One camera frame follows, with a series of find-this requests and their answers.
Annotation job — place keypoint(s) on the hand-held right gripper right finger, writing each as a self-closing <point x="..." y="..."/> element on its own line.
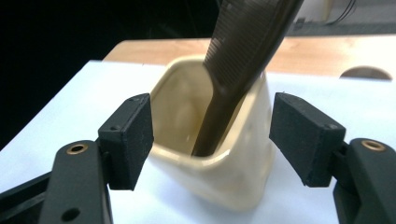
<point x="306" y="143"/>

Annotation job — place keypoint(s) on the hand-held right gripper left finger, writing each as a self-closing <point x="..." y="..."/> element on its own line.
<point x="127" y="146"/>

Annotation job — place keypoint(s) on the cream square ceramic cup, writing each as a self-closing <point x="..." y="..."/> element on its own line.
<point x="230" y="180"/>

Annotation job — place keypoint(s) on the dark brown comb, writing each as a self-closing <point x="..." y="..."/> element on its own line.
<point x="243" y="46"/>

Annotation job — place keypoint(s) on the white board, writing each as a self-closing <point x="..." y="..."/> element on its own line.
<point x="62" y="109"/>

